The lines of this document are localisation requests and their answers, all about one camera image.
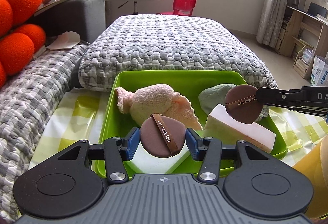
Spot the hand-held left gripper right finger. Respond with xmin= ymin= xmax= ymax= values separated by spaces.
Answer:
xmin=185 ymin=127 xmax=273 ymax=182

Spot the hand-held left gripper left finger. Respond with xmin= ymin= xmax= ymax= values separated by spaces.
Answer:
xmin=52 ymin=127 xmax=141 ymax=185

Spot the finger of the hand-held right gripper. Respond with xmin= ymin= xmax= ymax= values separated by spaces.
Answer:
xmin=256 ymin=87 xmax=293 ymax=108

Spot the brown powder puff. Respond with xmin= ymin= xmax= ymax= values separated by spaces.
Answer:
xmin=140 ymin=113 xmax=186 ymax=158
xmin=224 ymin=85 xmax=264 ymax=124

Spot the pink and white sponge block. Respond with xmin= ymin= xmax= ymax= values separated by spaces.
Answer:
xmin=202 ymin=103 xmax=277 ymax=154

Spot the pink towel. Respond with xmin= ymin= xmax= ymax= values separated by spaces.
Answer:
xmin=115 ymin=83 xmax=203 ymax=131

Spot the green plastic tray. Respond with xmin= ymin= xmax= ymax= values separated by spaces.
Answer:
xmin=93 ymin=71 xmax=287 ymax=179

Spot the white paper bag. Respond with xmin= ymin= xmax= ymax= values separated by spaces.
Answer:
xmin=310 ymin=55 xmax=328 ymax=87

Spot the yellow tube with clear lid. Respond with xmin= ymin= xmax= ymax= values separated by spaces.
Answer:
xmin=292 ymin=134 xmax=328 ymax=221

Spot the green checked plastic tablecloth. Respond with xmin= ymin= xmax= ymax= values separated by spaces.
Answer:
xmin=27 ymin=91 xmax=328 ymax=170

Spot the wooden shelf unit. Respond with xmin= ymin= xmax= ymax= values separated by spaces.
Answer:
xmin=275 ymin=0 xmax=328 ymax=79

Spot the black laptop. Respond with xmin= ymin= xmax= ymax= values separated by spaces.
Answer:
xmin=307 ymin=2 xmax=328 ymax=18

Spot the beige curtain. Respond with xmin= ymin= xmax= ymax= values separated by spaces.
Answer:
xmin=256 ymin=0 xmax=299 ymax=47

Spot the grey quilted cushion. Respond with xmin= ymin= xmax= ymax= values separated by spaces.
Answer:
xmin=78 ymin=14 xmax=278 ymax=92

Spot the grey checked sofa cover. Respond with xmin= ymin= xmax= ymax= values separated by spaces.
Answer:
xmin=0 ymin=42 xmax=90 ymax=224

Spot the scalloped white paper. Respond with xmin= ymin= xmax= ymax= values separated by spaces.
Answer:
xmin=46 ymin=31 xmax=80 ymax=50

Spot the red plastic chair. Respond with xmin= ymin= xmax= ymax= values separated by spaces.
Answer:
xmin=157 ymin=0 xmax=198 ymax=17

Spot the grey sofa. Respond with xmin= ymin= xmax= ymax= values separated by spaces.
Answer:
xmin=31 ymin=0 xmax=106 ymax=43

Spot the orange carrot plush pillow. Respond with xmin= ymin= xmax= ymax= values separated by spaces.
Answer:
xmin=0 ymin=0 xmax=47 ymax=88

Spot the flat book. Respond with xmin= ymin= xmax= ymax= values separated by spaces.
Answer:
xmin=33 ymin=0 xmax=80 ymax=17

